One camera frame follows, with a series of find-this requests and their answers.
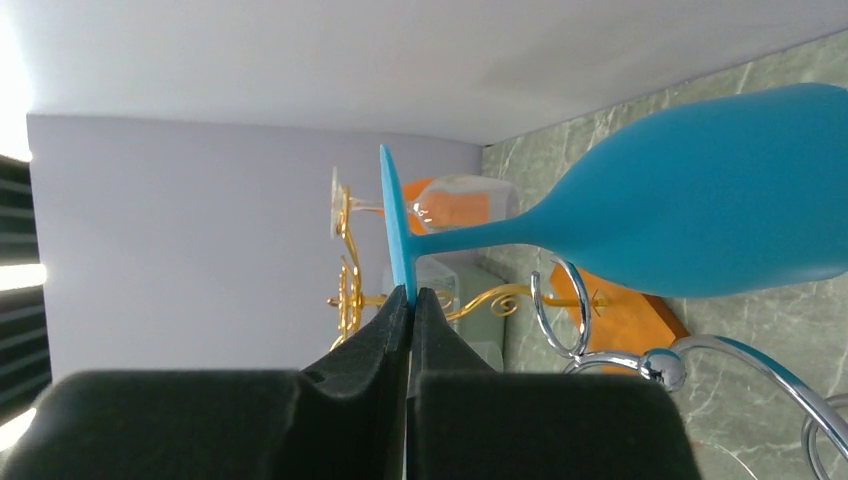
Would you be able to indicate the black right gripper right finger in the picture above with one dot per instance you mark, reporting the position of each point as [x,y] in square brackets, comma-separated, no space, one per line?
[467,421]

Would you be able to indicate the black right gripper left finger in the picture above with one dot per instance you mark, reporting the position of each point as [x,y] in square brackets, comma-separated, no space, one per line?
[338,418]

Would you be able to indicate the gold wire glass rack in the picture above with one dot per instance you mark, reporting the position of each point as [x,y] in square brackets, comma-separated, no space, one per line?
[622,319]

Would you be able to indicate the clear plastic storage box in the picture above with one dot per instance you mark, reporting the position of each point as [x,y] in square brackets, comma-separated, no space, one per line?
[481,328]

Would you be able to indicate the chrome wire glass rack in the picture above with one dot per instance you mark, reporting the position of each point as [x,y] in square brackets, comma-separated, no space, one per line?
[665,366]

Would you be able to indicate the orange plastic goblet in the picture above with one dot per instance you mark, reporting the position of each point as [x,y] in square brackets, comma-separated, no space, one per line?
[447,202]

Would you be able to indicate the clear wine glass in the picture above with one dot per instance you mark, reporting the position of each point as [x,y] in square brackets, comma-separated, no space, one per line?
[505,201]

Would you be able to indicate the blue plastic goblet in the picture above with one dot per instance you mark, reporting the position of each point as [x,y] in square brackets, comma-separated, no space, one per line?
[713,198]

